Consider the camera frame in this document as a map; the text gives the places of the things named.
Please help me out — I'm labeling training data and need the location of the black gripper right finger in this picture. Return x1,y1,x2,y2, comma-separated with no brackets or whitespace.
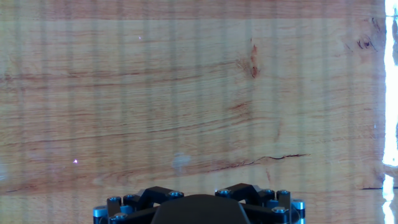
214,182,307,224

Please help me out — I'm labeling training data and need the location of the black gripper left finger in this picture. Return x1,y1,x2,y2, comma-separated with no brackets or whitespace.
93,185,185,224

